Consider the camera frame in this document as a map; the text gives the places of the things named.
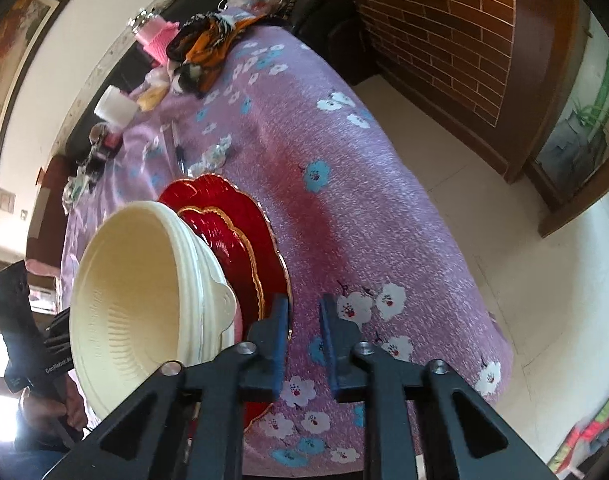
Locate framed wall picture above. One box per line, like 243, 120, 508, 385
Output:
0, 0, 74, 189

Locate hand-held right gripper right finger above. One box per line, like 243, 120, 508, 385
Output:
318, 294, 560, 480

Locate pink knitted bottle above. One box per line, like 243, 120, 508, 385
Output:
133, 7, 178, 67

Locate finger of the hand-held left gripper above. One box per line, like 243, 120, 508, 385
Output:
43, 310, 75, 357

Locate brick-pattern wooden cabinet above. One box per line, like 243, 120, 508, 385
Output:
289, 0, 586, 186

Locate brown pink armchair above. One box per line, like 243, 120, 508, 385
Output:
27, 155, 71, 262

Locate purple floral tablecloth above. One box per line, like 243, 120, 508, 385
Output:
59, 25, 515, 478

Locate person's left hand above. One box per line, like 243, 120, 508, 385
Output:
22, 380, 88, 443

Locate person's left forearm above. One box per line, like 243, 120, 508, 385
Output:
12, 425, 85, 457

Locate cream bowl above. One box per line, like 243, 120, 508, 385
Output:
68, 200, 238, 419

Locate black sofa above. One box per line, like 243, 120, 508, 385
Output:
157, 0, 366, 86

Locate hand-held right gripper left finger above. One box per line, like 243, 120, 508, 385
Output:
42, 294, 291, 480

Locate bamboo wall painting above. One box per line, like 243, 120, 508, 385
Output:
531, 35, 609, 201

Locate black orange patterned cloth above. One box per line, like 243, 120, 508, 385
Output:
165, 10, 266, 99

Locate pen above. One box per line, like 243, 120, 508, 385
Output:
170, 121, 186, 174

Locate clear plastic wrapper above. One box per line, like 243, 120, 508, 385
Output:
188, 139, 234, 177

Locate white paper cup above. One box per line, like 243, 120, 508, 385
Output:
93, 85, 136, 127

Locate small red gold-rimmed plate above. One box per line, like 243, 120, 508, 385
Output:
177, 204, 268, 322

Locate large red gold-rimmed plate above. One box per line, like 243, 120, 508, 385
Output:
157, 172, 293, 433

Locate bread in plastic bag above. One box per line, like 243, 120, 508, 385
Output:
136, 66, 171, 112

